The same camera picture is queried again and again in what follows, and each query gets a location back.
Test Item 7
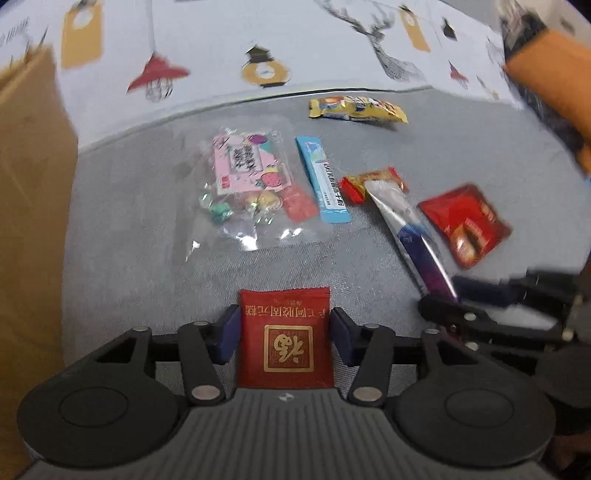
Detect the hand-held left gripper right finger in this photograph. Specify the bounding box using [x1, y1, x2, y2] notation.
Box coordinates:
[330, 307, 483, 407]

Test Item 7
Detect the yellow snack packet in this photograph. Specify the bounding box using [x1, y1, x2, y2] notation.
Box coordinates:
[308, 95, 409, 124]

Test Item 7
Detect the white printed cloth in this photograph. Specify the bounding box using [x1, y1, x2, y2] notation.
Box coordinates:
[0, 0, 591, 154]

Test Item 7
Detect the dark red square snack packet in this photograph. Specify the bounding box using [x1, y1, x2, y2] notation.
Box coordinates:
[235, 286, 336, 390]

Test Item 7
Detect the small orange red candy wrapper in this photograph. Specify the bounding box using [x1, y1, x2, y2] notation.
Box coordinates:
[342, 167, 409, 205]

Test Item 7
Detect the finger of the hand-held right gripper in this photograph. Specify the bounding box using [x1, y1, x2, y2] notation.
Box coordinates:
[454, 271, 581, 306]
[417, 296, 563, 365]

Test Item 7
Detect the bright red glossy snack packet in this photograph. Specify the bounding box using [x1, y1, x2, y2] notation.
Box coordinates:
[418, 183, 513, 271]

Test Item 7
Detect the silver and purple long packet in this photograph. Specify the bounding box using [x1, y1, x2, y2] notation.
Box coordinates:
[365, 179, 460, 303]

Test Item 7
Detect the orange cloth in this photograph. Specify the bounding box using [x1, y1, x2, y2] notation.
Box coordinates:
[501, 21, 591, 176]

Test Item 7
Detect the brown cardboard box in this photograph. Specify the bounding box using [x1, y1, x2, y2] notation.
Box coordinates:
[0, 45, 80, 480]

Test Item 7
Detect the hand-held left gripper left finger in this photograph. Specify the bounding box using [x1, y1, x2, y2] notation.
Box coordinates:
[89, 305, 241, 405]

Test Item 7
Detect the clear candy bag pink label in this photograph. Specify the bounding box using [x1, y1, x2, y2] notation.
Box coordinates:
[182, 119, 326, 259]

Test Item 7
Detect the light blue stick packet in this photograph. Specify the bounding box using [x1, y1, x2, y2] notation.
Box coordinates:
[295, 135, 352, 224]

